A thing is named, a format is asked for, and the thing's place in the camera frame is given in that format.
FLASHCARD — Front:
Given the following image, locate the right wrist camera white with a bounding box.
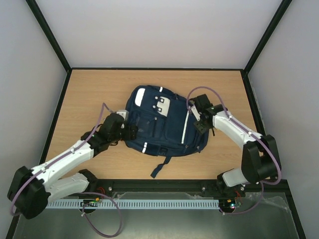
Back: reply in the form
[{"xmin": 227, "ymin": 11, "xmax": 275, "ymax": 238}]
[{"xmin": 189, "ymin": 105, "xmax": 200, "ymax": 121}]

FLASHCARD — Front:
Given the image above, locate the black aluminium frame rail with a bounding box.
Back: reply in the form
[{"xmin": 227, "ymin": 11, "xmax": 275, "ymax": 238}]
[{"xmin": 94, "ymin": 178, "xmax": 290, "ymax": 197}]

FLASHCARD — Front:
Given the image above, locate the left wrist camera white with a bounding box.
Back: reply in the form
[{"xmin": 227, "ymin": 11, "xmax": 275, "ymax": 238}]
[{"xmin": 116, "ymin": 110, "xmax": 129, "ymax": 121}]

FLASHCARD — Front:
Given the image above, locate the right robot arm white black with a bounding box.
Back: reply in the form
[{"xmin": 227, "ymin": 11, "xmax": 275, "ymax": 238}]
[{"xmin": 190, "ymin": 94, "xmax": 281, "ymax": 195}]

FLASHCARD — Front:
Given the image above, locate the light blue cable duct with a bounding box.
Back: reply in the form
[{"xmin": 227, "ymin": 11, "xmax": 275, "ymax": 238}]
[{"xmin": 46, "ymin": 199, "xmax": 220, "ymax": 210}]

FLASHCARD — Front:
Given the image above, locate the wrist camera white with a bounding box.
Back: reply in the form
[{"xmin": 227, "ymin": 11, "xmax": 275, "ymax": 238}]
[
  {"xmin": 189, "ymin": 105, "xmax": 200, "ymax": 121},
  {"xmin": 116, "ymin": 110, "xmax": 129, "ymax": 121}
]

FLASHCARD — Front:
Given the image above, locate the navy blue backpack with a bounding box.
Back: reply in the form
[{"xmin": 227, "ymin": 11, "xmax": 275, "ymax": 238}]
[{"xmin": 125, "ymin": 85, "xmax": 209, "ymax": 178}]

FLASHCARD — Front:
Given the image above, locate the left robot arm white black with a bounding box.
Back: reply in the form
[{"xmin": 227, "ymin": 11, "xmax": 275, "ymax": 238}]
[{"xmin": 7, "ymin": 110, "xmax": 138, "ymax": 219}]

